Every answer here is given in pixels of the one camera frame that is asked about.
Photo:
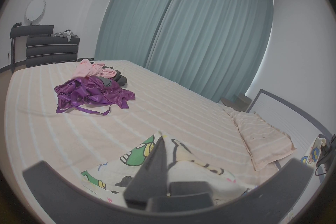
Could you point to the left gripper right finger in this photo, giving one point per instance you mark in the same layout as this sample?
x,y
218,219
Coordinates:
x,y
189,188

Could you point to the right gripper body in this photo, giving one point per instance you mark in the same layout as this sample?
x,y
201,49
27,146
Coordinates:
x,y
326,154

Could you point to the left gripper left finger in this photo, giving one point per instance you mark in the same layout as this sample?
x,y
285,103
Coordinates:
x,y
152,186

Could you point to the white printed pyjama top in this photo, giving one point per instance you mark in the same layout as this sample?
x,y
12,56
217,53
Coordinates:
x,y
189,165

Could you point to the bed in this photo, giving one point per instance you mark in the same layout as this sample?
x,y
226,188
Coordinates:
x,y
157,102

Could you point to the pink striped pillow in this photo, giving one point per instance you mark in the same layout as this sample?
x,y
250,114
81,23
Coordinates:
x,y
262,139

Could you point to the grey bedside table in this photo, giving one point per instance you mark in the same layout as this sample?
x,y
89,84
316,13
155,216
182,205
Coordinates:
x,y
236,103

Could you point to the purple satin garment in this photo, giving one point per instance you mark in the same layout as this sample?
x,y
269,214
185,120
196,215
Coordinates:
x,y
91,93

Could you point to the dark grey garment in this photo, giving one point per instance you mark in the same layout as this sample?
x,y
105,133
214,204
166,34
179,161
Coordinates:
x,y
119,80

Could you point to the pink garment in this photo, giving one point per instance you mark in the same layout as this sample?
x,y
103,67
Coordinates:
x,y
86,69

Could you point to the black chest of drawers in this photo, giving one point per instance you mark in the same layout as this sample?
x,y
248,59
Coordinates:
x,y
52,52

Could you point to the grey crumpled cloth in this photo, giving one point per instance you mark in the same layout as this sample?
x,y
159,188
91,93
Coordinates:
x,y
65,34

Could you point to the black dressing table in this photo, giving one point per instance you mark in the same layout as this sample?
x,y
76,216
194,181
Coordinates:
x,y
28,31

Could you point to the round white mirror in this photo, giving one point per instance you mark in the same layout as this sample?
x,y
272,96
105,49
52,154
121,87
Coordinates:
x,y
35,11

